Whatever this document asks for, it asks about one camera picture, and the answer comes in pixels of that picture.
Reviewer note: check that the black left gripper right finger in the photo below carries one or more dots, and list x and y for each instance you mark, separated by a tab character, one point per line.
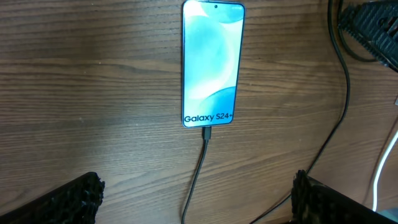
316	203

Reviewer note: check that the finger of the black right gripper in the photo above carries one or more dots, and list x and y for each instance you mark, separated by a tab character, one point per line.
374	25

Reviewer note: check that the blue-screen smartphone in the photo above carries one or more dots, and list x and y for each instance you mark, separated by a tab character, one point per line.
212	38

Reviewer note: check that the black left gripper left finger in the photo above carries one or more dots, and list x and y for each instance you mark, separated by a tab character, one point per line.
75	202

